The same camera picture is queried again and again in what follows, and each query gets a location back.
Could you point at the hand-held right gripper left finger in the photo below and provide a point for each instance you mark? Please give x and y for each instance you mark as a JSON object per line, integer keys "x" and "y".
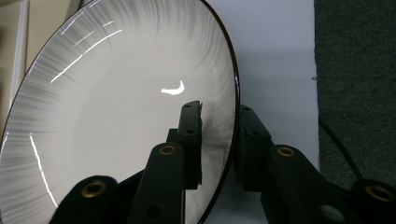
{"x": 190, "y": 146}

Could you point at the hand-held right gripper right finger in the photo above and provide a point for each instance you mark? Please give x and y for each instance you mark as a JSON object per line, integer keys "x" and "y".
{"x": 253, "y": 155}

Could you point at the white plate with grey streaks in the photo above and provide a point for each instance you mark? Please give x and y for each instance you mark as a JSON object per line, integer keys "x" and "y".
{"x": 118, "y": 109}

